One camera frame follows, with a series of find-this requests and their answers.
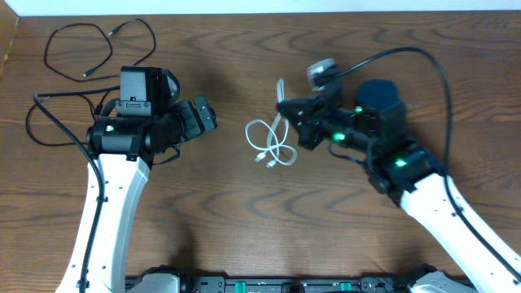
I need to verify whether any white usb cable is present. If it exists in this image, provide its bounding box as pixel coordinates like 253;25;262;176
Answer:
244;78;299;169

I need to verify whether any black usb cable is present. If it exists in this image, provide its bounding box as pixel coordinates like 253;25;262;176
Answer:
24;91;119;147

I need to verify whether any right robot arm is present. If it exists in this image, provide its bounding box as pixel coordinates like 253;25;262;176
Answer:
277;80;520;292

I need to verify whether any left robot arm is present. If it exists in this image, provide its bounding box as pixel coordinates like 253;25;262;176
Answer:
56;154;150;293

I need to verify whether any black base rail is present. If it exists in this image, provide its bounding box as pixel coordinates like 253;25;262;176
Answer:
124;266;484;293

